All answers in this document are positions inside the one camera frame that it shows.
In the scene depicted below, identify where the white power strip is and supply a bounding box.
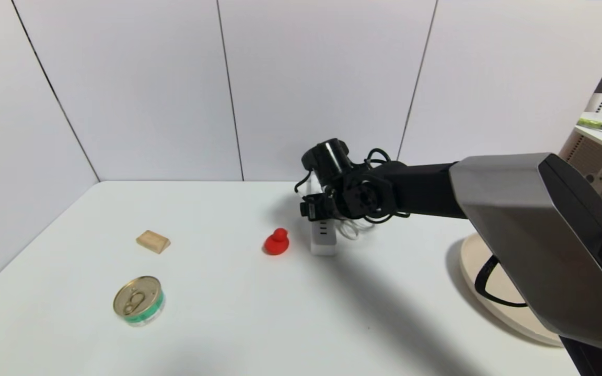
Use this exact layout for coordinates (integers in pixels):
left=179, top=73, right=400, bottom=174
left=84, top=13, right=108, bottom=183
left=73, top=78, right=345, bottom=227
left=306, top=177, right=338, bottom=256

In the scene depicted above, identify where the small wooden block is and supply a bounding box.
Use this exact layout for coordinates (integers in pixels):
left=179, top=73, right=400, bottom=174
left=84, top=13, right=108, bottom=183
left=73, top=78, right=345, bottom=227
left=136, top=230, right=171, bottom=255

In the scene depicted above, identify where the beige round plate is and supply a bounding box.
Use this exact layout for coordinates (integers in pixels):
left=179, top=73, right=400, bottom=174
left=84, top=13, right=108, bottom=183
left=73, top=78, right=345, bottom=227
left=460, top=233, right=564, bottom=347

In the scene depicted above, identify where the tin can with green label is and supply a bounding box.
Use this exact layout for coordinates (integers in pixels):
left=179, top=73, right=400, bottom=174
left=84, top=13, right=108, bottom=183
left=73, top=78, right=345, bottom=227
left=113, top=276, right=165, bottom=327

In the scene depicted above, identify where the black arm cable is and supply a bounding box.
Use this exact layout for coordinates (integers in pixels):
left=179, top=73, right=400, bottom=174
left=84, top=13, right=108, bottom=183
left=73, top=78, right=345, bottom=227
left=474, top=255, right=528, bottom=308

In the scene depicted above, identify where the red rubber duck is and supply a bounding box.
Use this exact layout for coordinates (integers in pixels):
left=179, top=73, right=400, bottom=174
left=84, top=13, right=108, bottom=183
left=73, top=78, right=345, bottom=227
left=263, top=227, right=290, bottom=256

